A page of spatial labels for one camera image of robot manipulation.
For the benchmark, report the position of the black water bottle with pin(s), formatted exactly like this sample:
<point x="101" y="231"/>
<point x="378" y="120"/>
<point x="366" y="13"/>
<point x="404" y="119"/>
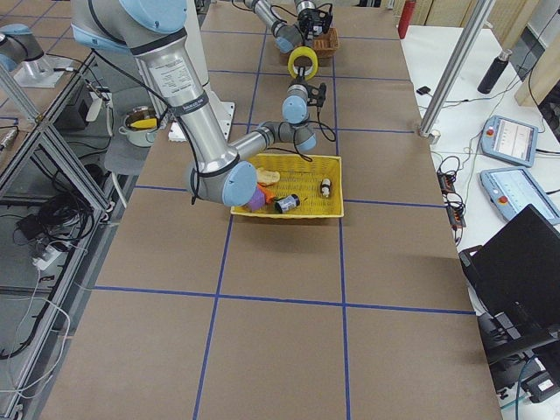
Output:
<point x="494" y="72"/>

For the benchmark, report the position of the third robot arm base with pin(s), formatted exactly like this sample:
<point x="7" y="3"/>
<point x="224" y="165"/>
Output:
<point x="19" y="47"/>

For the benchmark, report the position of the panda figurine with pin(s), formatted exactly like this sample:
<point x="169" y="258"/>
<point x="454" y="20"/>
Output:
<point x="325" y="187"/>

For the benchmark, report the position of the yellow woven basket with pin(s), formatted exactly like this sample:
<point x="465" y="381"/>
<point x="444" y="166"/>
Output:
<point x="301" y="177"/>

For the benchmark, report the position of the black laptop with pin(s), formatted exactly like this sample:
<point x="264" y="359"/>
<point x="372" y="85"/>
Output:
<point x="517" y="271"/>

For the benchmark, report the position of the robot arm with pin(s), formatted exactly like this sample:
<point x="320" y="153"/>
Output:
<point x="154" y="33"/>
<point x="287" y="36"/>

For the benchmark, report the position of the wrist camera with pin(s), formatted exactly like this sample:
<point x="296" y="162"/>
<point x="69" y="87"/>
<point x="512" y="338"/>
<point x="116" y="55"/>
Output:
<point x="325" y="19"/>
<point x="316" y="95"/>

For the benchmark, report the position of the purple foam block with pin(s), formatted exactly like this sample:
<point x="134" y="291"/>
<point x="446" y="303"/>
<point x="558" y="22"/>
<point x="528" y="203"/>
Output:
<point x="257" y="201"/>

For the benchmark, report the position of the small black labelled jar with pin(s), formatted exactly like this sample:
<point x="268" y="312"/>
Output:
<point x="285" y="204"/>

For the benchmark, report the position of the metal camera post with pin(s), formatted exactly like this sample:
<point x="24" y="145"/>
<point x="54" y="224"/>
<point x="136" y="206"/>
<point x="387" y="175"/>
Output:
<point x="464" y="45"/>

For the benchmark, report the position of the orange power strip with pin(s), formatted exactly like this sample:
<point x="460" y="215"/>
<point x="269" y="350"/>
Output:
<point x="454" y="204"/>

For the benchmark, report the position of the toy bread piece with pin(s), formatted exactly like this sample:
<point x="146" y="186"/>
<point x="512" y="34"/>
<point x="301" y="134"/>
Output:
<point x="266" y="177"/>

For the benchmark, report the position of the black adapter with cable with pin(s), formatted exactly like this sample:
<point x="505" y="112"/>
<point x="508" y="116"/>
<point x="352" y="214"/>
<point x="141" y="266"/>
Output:
<point x="424" y="90"/>

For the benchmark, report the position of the near teach pendant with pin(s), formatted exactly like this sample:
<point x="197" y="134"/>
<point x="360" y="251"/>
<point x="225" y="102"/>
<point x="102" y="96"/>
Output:
<point x="512" y="189"/>

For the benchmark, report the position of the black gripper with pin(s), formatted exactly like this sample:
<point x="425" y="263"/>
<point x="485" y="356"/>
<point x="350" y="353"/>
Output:
<point x="305" y="18"/>
<point x="300" y="80"/>

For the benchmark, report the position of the white enamel pot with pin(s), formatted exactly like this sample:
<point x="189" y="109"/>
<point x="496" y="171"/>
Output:
<point x="140" y="126"/>

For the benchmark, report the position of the aluminium frame rack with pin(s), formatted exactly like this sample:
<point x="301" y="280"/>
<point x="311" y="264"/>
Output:
<point x="65" y="171"/>

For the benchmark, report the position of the brown wicker basket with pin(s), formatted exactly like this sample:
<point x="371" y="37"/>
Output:
<point x="327" y="44"/>

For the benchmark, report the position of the teach pendant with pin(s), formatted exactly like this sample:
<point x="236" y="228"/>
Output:
<point x="509" y="141"/>
<point x="512" y="189"/>

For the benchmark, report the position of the far teach pendant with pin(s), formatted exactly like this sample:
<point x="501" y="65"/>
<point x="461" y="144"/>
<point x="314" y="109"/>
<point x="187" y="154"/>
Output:
<point x="509" y="141"/>

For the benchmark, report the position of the orange toy carrot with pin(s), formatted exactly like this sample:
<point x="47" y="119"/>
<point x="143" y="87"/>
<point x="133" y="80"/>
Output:
<point x="269" y="196"/>

